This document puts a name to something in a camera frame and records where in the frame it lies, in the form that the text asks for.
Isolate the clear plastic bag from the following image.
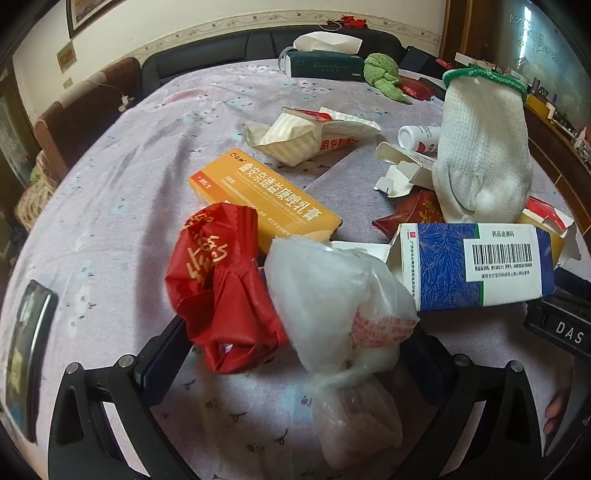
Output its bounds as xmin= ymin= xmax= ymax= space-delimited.
xmin=263 ymin=234 xmax=421 ymax=469

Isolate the red plastic bag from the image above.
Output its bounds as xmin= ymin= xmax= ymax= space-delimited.
xmin=167 ymin=202 xmax=289 ymax=374

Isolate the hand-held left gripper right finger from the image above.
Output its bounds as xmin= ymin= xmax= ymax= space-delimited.
xmin=392 ymin=323 xmax=548 ymax=480

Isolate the black phone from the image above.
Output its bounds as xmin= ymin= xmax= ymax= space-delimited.
xmin=4 ymin=279 xmax=60 ymax=444

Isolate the purple floral tablecloth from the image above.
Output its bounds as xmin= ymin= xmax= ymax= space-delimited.
xmin=0 ymin=59 xmax=591 ymax=480

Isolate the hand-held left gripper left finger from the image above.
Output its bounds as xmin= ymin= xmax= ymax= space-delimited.
xmin=47 ymin=316 xmax=197 ymax=480

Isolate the dark green tissue box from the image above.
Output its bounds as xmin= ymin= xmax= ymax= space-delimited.
xmin=279 ymin=33 xmax=365 ymax=78

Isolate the white medicine carton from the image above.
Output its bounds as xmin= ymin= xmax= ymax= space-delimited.
xmin=373 ymin=141 xmax=437 ymax=199

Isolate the brown chair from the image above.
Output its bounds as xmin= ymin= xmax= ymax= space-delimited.
xmin=32 ymin=58 xmax=141 ymax=167

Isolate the dark red gold-print packet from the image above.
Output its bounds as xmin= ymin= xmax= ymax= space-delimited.
xmin=372 ymin=187 xmax=446 ymax=243

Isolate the black sofa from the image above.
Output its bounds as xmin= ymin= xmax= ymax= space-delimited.
xmin=141 ymin=21 xmax=402 ymax=100

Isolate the green cloth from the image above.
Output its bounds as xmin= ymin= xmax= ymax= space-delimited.
xmin=363 ymin=53 xmax=414 ymax=104

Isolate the orange medicine box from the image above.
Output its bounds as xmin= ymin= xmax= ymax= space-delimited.
xmin=187 ymin=148 xmax=343 ymax=254

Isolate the white paper package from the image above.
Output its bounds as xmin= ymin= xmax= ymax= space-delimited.
xmin=243 ymin=106 xmax=383 ymax=168

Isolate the framed picture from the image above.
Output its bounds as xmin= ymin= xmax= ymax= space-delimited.
xmin=66 ymin=0 xmax=125 ymax=40

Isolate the patterned woven cushion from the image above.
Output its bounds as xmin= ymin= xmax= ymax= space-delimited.
xmin=14 ymin=150 xmax=62 ymax=232

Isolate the white bottle red label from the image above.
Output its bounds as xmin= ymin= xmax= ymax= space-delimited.
xmin=398 ymin=124 xmax=444 ymax=153

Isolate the white knitted glove green cuff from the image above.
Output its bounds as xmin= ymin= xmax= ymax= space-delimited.
xmin=431 ymin=67 xmax=531 ymax=224

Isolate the blue white medicine box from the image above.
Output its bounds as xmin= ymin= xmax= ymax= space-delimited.
xmin=387 ymin=222 xmax=557 ymax=312

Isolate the red white torn box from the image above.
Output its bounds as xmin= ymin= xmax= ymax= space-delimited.
xmin=521 ymin=196 xmax=580 ymax=269

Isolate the person's right hand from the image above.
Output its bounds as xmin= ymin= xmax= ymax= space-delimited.
xmin=544 ymin=388 xmax=574 ymax=437

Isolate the small wall sign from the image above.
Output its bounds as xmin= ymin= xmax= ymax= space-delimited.
xmin=56 ymin=41 xmax=77 ymax=72

